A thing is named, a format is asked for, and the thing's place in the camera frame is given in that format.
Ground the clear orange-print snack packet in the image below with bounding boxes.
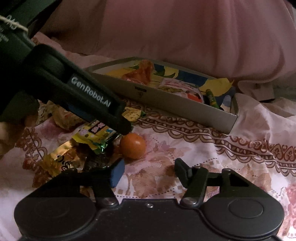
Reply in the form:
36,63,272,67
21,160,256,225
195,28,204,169
51,107,82,133

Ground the yellow snack packet black label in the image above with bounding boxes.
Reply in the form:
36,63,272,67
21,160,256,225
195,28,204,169
71,120,121,155

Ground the gold snack packet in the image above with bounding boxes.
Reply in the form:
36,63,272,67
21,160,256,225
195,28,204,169
38,148,89,178

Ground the white snack packet red figure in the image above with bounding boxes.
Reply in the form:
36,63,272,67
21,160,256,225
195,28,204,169
158,78,204,103

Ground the green sausage stick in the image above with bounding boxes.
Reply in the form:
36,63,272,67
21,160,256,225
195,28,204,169
205,88,219,108

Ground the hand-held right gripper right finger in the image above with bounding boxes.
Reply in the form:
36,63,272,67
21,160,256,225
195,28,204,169
174,158,255,207

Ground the yellow candy wrapper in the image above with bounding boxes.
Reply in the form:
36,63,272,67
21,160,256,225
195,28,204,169
122,107,147,122

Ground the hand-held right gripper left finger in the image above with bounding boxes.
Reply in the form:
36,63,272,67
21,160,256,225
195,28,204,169
35,159,125,208

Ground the grey cardboard box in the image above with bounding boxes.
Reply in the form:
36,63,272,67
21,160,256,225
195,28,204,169
84,57,239,135

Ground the person's left hand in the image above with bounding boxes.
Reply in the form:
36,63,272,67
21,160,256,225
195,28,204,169
0,113,39,159

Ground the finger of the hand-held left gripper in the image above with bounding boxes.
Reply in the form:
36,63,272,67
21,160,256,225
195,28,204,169
69,104,133,135

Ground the tangerine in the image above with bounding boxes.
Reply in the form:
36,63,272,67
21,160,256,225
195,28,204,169
120,133,147,160

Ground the pink pillow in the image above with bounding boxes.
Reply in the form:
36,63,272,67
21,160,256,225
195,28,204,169
39,0,296,80

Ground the orange snack packet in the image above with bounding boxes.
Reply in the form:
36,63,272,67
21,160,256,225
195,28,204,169
121,60,155,83

